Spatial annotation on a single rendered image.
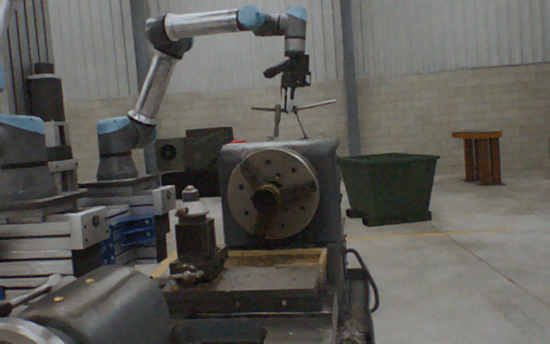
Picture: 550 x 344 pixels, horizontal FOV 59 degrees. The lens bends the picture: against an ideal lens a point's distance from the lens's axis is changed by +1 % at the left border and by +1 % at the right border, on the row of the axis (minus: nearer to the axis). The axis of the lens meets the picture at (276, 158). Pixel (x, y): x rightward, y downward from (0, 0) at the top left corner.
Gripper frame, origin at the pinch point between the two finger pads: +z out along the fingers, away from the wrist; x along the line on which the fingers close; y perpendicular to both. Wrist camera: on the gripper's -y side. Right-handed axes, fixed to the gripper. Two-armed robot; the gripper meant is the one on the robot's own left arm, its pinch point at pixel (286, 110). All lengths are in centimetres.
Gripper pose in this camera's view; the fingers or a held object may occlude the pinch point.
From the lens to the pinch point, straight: 171.3
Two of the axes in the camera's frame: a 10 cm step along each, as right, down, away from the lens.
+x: -4.3, -0.8, 9.0
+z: -0.4, 10.0, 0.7
